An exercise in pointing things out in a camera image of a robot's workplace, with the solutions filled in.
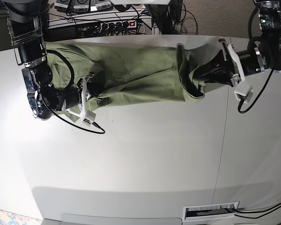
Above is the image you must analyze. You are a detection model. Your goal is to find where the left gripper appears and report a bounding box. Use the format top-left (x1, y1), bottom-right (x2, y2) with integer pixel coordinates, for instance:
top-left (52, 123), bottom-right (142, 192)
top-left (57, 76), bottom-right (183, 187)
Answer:
top-left (193, 38), bottom-right (269, 88)

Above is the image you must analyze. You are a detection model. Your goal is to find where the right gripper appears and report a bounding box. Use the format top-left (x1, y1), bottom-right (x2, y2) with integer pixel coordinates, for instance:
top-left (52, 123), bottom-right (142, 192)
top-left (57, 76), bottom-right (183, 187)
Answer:
top-left (58, 72), bottom-right (106, 119)

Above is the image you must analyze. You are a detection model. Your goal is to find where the green T-shirt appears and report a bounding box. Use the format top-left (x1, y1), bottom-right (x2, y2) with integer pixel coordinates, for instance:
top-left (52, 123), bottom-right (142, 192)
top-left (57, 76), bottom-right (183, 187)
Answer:
top-left (46, 42), bottom-right (206, 111)

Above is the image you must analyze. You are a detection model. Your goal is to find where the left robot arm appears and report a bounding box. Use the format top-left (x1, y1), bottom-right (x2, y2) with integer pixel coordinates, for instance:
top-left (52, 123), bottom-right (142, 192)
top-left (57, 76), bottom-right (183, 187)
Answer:
top-left (193, 0), bottom-right (281, 87)

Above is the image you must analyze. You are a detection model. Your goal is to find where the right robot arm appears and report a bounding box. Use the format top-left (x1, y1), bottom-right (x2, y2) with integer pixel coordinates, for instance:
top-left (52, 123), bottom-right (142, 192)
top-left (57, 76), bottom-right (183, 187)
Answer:
top-left (2, 0), bottom-right (104, 120)

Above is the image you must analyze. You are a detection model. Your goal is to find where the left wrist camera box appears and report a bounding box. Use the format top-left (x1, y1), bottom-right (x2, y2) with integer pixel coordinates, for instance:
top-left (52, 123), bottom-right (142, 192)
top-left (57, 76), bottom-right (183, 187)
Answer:
top-left (234, 82), bottom-right (253, 104)

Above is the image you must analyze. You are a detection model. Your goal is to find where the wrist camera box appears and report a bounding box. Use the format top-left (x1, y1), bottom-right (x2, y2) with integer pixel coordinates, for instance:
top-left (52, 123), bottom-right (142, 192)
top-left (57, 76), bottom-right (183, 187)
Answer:
top-left (234, 82), bottom-right (253, 104)
top-left (82, 111), bottom-right (96, 126)

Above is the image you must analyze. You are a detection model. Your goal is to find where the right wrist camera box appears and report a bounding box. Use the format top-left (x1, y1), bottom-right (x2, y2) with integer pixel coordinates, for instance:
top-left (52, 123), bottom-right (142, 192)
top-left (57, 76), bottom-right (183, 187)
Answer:
top-left (82, 111), bottom-right (96, 126)

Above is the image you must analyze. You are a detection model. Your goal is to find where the white power strip red switch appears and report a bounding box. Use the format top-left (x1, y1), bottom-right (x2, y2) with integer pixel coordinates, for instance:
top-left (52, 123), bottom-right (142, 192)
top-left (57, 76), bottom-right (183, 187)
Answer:
top-left (102, 21), bottom-right (138, 30)

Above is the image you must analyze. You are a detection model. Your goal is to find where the white table leg post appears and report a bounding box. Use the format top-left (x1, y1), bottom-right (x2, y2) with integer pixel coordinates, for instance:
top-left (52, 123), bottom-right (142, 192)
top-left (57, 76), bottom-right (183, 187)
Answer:
top-left (151, 17), bottom-right (160, 35)

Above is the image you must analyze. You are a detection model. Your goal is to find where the black cable at grommet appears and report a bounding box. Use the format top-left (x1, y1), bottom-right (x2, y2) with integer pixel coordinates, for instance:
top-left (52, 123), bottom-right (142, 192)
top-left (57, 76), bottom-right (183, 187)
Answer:
top-left (233, 199), bottom-right (281, 220)

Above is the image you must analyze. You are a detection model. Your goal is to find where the table cable grommet with brush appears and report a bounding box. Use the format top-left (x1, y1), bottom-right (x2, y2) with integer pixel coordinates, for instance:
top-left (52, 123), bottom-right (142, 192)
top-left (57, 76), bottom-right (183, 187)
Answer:
top-left (182, 201), bottom-right (239, 222)

